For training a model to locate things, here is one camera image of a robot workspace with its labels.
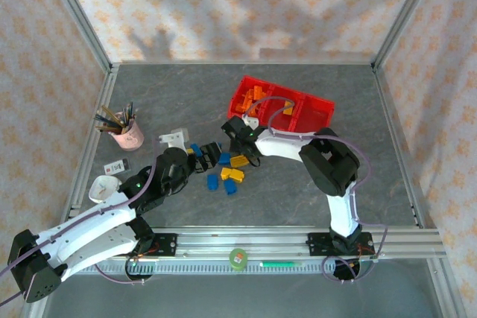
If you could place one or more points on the yellow long lego brick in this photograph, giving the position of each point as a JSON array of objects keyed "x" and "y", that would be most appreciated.
[
  {"x": 238, "y": 175},
  {"x": 238, "y": 161}
]

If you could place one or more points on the yellow square lego brick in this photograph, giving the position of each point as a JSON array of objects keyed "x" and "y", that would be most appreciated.
[{"x": 226, "y": 173}]

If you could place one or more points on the large orange curved lego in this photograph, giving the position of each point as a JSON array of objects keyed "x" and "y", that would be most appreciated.
[{"x": 251, "y": 109}]

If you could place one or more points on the orange studded lego brick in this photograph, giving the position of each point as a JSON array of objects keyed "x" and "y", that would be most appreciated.
[{"x": 246, "y": 98}]

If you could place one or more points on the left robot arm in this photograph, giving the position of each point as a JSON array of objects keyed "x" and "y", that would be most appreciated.
[{"x": 85, "y": 236}]

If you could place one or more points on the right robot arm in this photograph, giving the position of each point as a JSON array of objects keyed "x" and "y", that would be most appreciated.
[{"x": 279, "y": 146}]

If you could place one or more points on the blue long lego brick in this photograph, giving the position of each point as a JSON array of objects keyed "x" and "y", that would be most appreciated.
[{"x": 212, "y": 182}]

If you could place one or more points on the red plastic bin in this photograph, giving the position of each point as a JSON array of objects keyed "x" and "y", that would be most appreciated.
[
  {"x": 238, "y": 109},
  {"x": 318, "y": 113},
  {"x": 298, "y": 109}
]

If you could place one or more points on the pink pencil cup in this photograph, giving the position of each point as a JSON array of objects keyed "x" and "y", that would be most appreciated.
[{"x": 132, "y": 139}]

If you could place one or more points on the small printed card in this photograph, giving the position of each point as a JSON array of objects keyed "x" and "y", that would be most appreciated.
[{"x": 117, "y": 167}]

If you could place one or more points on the blue pencil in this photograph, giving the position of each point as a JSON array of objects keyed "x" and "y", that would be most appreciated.
[{"x": 130, "y": 113}]

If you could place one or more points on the white bowl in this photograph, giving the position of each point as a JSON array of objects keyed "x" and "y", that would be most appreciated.
[{"x": 104, "y": 188}]

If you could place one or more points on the brown pencil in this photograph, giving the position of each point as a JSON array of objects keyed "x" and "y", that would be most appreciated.
[{"x": 112, "y": 115}]

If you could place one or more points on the dark pencil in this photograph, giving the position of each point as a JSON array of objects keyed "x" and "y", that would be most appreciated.
[{"x": 106, "y": 121}]

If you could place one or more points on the green tape roll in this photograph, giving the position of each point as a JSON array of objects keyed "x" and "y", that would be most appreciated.
[{"x": 238, "y": 258}]

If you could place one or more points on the green marker pen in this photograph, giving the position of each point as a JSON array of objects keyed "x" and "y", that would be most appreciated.
[{"x": 283, "y": 264}]

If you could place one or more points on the aluminium back rail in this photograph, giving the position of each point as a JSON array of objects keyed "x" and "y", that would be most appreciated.
[{"x": 242, "y": 62}]

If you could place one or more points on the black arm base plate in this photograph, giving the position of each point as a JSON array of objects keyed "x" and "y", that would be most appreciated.
[
  {"x": 320, "y": 243},
  {"x": 165, "y": 244}
]

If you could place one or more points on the aluminium front rail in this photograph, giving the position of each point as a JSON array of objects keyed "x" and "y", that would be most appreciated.
[{"x": 242, "y": 238}]

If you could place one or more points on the aluminium side rail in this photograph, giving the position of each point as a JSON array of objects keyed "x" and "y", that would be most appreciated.
[
  {"x": 87, "y": 146},
  {"x": 400, "y": 146}
]

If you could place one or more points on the aluminium frame post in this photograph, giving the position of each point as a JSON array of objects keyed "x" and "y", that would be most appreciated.
[
  {"x": 404, "y": 12},
  {"x": 80, "y": 16}
]

